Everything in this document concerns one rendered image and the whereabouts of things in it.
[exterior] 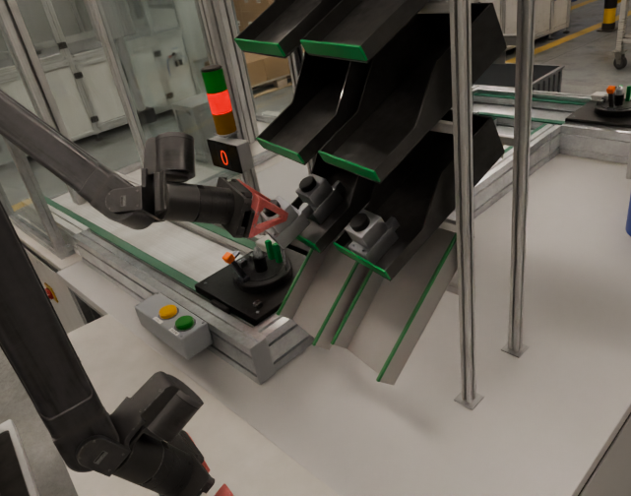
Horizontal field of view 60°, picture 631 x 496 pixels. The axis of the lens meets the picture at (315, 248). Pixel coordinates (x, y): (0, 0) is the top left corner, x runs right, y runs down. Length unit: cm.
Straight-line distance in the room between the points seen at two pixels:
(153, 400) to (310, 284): 51
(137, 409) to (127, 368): 67
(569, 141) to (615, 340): 95
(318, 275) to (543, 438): 49
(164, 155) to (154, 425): 38
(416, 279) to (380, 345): 13
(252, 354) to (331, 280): 22
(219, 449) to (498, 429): 50
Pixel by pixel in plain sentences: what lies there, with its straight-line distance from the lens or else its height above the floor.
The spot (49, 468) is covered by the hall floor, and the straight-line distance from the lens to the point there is 255.
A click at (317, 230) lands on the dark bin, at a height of 120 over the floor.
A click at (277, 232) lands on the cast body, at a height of 123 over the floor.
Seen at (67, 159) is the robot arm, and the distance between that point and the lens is 91.
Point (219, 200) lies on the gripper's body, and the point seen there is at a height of 133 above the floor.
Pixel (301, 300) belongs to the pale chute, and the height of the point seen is 102.
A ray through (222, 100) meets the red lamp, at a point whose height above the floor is 134.
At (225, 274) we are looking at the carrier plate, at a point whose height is 97.
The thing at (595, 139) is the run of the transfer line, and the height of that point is 93.
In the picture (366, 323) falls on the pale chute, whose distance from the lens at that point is 101.
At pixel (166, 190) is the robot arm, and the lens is 82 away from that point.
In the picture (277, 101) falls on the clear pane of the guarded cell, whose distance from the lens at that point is 271.
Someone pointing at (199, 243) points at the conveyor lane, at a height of 92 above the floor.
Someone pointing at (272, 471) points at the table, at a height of 86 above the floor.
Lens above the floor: 166
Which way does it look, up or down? 30 degrees down
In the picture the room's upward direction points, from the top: 10 degrees counter-clockwise
